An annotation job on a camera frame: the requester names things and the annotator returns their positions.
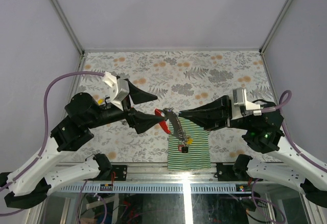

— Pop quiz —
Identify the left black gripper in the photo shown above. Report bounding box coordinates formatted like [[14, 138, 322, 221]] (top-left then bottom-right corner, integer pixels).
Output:
[[88, 80, 167, 132]]

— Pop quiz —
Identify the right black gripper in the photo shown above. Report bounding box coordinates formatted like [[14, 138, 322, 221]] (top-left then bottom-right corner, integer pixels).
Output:
[[178, 94, 254, 131]]

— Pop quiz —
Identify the red handled silver keyring carabiner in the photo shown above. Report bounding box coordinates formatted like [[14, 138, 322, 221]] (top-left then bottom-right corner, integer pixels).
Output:
[[154, 108, 190, 145]]

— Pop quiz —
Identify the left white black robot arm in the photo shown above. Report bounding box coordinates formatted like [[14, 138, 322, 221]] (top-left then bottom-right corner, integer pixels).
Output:
[[1, 74, 163, 209]]

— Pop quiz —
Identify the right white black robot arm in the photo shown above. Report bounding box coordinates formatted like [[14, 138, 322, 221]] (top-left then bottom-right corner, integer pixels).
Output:
[[179, 89, 326, 207]]

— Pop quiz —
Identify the green striped cloth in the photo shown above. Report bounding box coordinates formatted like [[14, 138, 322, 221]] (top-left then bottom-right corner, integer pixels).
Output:
[[168, 118, 211, 171]]

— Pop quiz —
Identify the floral table mat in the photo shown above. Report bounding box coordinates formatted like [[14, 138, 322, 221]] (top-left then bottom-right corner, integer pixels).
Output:
[[66, 51, 274, 163]]

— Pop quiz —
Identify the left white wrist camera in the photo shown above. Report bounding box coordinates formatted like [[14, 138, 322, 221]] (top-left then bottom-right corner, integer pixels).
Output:
[[102, 72, 129, 111]]

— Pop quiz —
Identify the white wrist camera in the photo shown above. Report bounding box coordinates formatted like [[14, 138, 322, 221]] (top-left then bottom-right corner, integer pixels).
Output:
[[230, 87, 262, 120], [102, 72, 129, 111]]

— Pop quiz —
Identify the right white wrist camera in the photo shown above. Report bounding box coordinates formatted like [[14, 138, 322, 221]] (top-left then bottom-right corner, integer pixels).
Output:
[[230, 87, 262, 120]]

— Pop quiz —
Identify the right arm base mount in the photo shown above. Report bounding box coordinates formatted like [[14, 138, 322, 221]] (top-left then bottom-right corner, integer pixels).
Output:
[[214, 154, 253, 182]]

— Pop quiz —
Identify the aluminium front rail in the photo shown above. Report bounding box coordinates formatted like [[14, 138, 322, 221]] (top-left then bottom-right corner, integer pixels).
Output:
[[38, 161, 310, 183]]

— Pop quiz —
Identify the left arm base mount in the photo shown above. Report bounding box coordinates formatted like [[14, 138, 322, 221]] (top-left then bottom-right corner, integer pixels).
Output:
[[85, 153, 127, 182]]

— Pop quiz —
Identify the white slotted cable duct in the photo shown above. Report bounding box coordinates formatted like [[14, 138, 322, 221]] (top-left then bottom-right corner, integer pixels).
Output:
[[58, 183, 238, 193]]

